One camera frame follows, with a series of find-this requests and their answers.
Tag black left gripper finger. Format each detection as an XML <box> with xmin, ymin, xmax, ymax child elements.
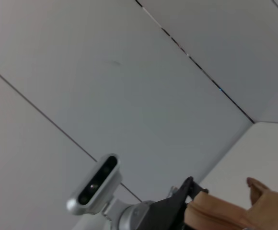
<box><xmin>176</xmin><ymin>176</ymin><xmax>209</xmax><ymax>204</ymax></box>

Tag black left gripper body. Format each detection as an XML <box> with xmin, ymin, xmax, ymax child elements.
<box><xmin>139</xmin><ymin>191</ymin><xmax>187</xmax><ymax>230</ymax></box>

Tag khaki canvas food bag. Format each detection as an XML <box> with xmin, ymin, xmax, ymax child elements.
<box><xmin>185</xmin><ymin>176</ymin><xmax>278</xmax><ymax>230</ymax></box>

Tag left arm gripper cable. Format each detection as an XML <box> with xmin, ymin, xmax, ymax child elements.
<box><xmin>168</xmin><ymin>185</ymin><xmax>179</xmax><ymax>198</ymax></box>

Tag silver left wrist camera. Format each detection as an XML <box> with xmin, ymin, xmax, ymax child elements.
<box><xmin>66</xmin><ymin>153</ymin><xmax>124</xmax><ymax>215</ymax></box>

